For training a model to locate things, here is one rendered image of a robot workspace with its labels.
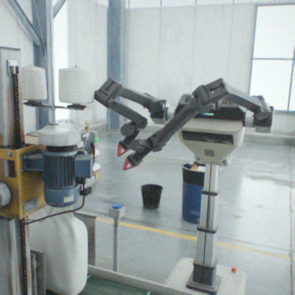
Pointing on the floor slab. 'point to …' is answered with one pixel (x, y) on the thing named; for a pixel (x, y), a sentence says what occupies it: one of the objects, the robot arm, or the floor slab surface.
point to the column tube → (8, 255)
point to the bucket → (151, 195)
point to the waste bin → (192, 191)
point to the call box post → (116, 245)
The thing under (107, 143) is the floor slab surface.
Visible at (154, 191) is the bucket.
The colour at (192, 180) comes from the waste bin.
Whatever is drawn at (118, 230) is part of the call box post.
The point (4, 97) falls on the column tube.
